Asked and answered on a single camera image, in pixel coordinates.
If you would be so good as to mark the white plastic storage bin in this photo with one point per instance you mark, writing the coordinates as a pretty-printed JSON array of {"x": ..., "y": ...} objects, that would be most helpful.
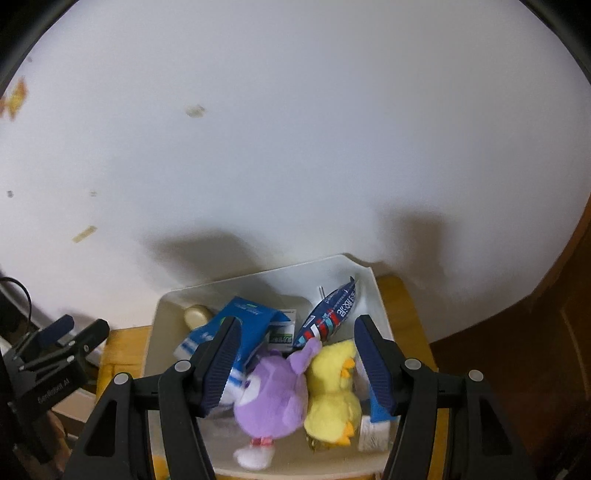
[{"x": 295, "y": 291}]

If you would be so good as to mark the dark blue tissue pack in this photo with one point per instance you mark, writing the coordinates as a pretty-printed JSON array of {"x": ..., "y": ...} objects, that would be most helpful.
[{"x": 328, "y": 315}]

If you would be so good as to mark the blue Hiipapa wipes pack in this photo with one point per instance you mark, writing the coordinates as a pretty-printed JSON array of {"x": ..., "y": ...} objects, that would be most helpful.
[{"x": 255, "y": 320}]

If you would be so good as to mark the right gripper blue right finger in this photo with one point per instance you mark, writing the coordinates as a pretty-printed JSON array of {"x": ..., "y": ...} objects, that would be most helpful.
[{"x": 383, "y": 361}]

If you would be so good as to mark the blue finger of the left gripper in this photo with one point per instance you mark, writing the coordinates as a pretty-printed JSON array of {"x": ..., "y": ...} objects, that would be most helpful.
[
  {"x": 86, "y": 341},
  {"x": 56, "y": 330}
]

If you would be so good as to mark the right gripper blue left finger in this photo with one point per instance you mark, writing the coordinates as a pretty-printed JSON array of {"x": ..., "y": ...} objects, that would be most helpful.
[{"x": 212, "y": 365}]

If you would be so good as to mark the gold round compact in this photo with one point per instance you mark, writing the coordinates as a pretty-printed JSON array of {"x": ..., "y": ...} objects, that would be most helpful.
[{"x": 196, "y": 316}]

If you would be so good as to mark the white green medicine box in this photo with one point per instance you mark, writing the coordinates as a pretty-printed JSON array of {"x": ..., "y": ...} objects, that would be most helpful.
[{"x": 280, "y": 335}]

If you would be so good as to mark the small white barcode box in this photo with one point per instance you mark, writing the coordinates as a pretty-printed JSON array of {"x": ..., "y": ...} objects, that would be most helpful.
[{"x": 374, "y": 436}]

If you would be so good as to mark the blue cream tube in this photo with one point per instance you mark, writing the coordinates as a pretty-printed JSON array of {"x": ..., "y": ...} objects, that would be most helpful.
[{"x": 378, "y": 413}]

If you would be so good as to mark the yellow duck plush toy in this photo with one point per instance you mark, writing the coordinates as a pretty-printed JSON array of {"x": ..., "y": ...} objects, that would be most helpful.
[{"x": 334, "y": 412}]

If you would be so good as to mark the purple plush toy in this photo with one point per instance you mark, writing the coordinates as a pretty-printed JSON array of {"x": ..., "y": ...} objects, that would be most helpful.
[{"x": 274, "y": 402}]

